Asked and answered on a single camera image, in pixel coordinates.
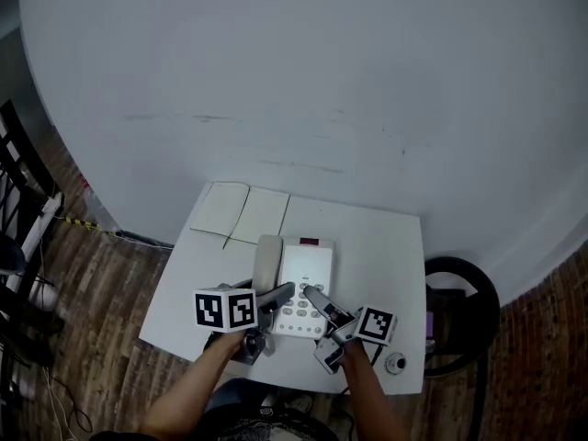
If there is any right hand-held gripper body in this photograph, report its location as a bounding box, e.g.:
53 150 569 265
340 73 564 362
313 305 399 377

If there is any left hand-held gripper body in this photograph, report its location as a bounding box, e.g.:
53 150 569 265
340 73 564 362
192 281 277 368

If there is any white desk telephone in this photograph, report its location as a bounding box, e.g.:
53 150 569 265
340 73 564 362
251 234 336 341

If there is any person's right forearm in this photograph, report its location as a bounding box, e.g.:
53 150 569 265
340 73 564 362
342 337 411 441

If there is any person's left forearm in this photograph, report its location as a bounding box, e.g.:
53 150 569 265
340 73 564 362
140 331 245 441

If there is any white square table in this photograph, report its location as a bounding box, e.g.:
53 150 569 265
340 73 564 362
138 181 426 395

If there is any open white notebook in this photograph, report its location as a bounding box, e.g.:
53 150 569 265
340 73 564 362
189 181 291 251

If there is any person's white shoe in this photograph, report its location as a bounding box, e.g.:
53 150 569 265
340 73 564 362
287 393 314 415

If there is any black round stool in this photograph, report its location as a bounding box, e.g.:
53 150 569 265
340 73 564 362
422 255 502 441

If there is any person's dark clothing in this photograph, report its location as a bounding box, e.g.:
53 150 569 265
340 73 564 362
89 378 333 441

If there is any yellow black striped tape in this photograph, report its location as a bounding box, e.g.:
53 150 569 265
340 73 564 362
63 216 103 232

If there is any black metal rack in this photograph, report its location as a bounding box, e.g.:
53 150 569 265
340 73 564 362
0 98 66 369

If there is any small round silver object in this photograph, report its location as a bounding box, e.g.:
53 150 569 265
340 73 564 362
384 351 408 377

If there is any white cable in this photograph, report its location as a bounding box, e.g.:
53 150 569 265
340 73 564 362
98 227 174 250

